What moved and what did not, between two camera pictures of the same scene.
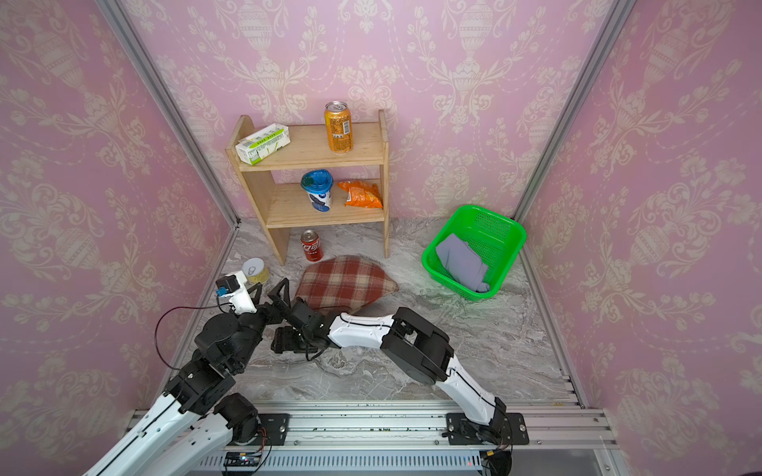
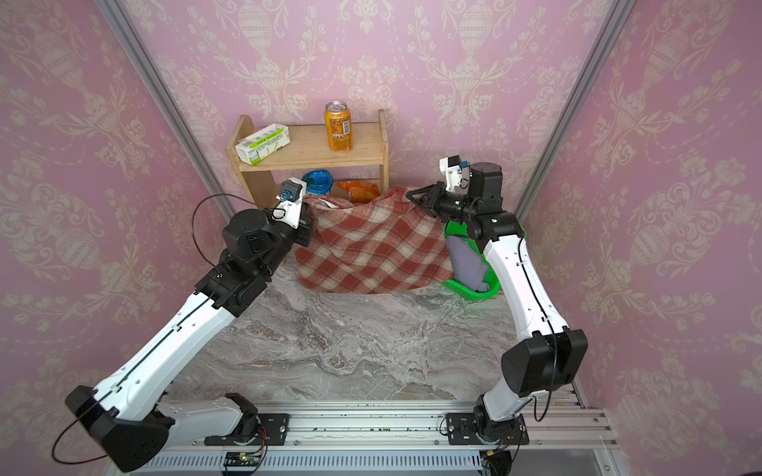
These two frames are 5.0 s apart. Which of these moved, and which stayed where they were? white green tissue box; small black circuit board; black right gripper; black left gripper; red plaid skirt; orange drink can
Moved: black right gripper; black left gripper; red plaid skirt
Stayed: orange drink can; small black circuit board; white green tissue box
